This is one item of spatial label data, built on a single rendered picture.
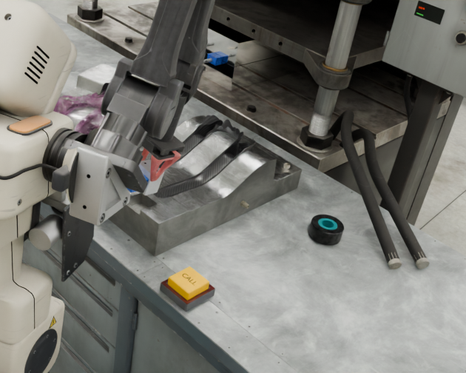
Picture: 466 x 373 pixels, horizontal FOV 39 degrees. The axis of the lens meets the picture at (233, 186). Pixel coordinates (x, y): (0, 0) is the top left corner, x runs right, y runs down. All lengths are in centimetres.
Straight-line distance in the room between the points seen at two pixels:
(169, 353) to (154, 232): 29
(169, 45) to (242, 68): 126
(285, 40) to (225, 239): 79
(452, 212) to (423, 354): 218
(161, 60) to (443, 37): 102
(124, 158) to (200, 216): 55
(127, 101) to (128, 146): 8
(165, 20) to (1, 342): 62
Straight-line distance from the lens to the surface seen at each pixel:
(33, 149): 96
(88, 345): 183
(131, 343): 163
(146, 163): 139
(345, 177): 215
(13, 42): 95
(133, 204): 146
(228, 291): 137
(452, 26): 184
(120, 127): 98
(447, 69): 186
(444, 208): 352
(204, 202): 146
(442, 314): 150
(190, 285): 131
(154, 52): 101
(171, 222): 140
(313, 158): 196
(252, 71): 230
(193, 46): 121
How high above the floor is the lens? 170
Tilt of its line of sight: 32 degrees down
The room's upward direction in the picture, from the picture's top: 11 degrees clockwise
